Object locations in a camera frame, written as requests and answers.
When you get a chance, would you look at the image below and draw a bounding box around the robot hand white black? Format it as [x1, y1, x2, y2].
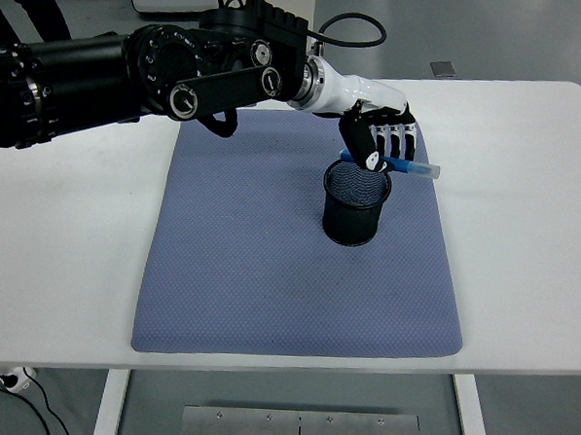
[308, 62, 422, 175]

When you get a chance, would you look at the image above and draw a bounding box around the blue marker pen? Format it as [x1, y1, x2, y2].
[339, 149, 443, 181]

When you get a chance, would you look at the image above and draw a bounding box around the black mesh pen holder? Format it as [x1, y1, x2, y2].
[319, 159, 395, 249]

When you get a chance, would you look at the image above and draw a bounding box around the grey square floor plate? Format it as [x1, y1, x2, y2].
[428, 60, 459, 79]

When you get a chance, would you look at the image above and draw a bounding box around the blue-grey fabric mat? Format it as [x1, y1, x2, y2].
[130, 99, 476, 370]

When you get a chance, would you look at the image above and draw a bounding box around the person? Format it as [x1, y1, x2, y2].
[0, 0, 74, 41]

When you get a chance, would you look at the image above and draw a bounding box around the white table leg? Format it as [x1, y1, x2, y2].
[449, 374, 496, 435]
[91, 366, 132, 435]

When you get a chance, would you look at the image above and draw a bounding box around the grey metal plate with screws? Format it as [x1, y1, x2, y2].
[180, 402, 421, 435]

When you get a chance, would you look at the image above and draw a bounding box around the white power strip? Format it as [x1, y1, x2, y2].
[0, 363, 38, 394]

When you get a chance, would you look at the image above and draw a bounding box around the black floor cable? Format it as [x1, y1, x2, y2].
[0, 367, 77, 435]

